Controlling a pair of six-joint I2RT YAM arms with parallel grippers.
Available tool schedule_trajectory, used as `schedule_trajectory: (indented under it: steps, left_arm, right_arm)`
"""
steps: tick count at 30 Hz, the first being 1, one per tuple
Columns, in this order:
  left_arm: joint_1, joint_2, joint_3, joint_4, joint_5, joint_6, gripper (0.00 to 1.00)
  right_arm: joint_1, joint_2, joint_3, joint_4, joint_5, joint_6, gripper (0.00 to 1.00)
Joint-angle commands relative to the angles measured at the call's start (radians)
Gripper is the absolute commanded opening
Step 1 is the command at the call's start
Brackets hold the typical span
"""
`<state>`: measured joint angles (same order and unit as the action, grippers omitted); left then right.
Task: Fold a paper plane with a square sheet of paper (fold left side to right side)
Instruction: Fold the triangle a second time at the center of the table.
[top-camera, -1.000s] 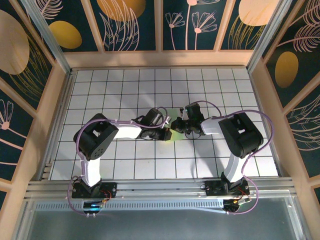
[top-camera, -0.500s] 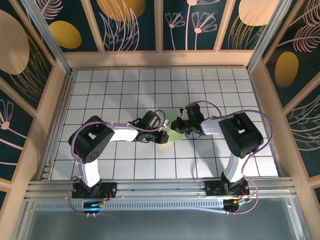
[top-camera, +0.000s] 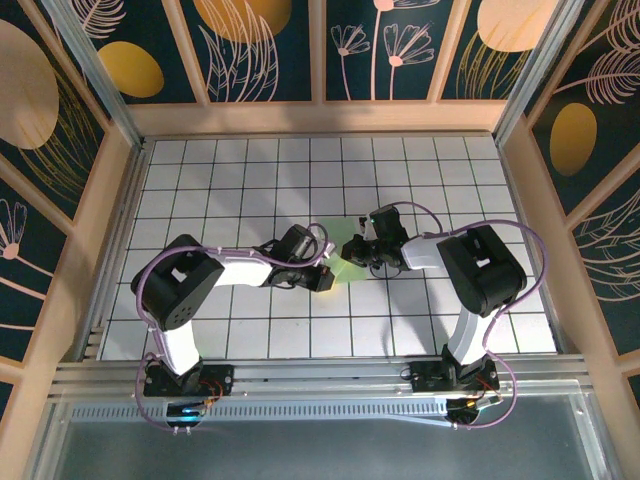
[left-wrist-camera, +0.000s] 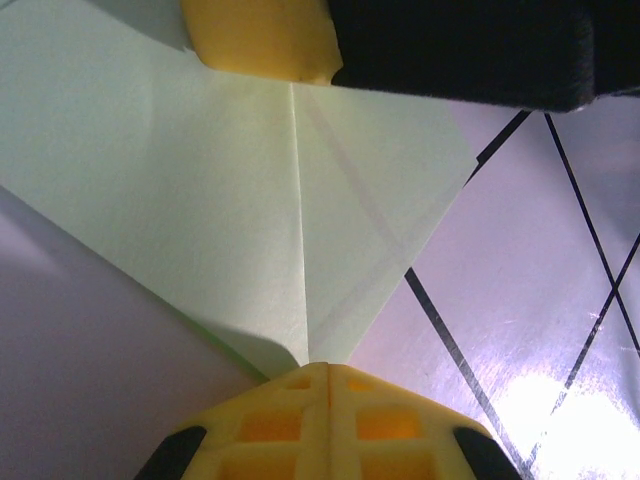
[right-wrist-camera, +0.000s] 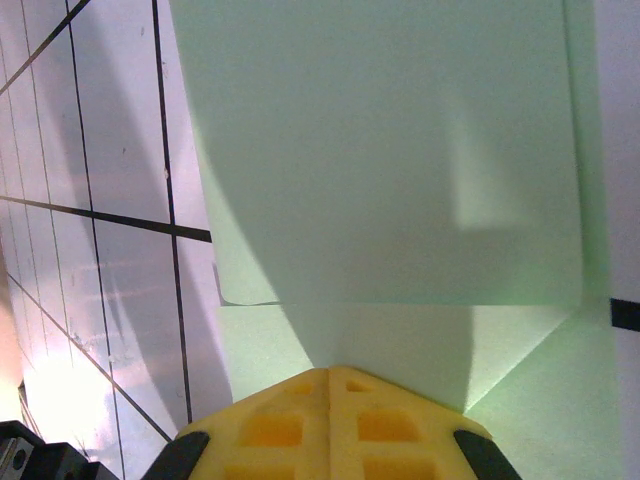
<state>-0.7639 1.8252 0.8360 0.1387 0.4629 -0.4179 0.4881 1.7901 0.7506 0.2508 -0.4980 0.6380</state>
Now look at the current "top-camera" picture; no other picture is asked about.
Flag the light green cloth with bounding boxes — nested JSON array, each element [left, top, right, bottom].
[[319, 217, 374, 286]]

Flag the grey translucent panel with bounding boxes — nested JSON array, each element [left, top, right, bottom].
[[27, 394, 619, 480]]

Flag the black controller board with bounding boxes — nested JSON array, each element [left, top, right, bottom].
[[164, 398, 224, 434], [446, 392, 504, 430]]

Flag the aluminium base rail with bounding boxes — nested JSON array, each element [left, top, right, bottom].
[[47, 352, 599, 401]]

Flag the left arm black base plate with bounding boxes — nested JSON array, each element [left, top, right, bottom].
[[143, 363, 235, 399]]

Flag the grey slotted cable duct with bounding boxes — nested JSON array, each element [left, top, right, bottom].
[[69, 403, 451, 422]]

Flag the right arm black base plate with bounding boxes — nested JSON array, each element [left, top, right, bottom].
[[409, 360, 500, 396]]

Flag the aluminium side rail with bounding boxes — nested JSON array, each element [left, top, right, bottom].
[[78, 139, 154, 361]]

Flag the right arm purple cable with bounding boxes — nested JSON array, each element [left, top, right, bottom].
[[389, 201, 547, 430]]

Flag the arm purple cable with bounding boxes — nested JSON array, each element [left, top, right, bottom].
[[130, 222, 337, 432], [389, 201, 547, 430]]

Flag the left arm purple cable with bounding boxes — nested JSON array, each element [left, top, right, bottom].
[[130, 222, 337, 432]]

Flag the aluminium corner post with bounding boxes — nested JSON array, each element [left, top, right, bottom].
[[42, 0, 147, 147], [492, 0, 585, 144]]

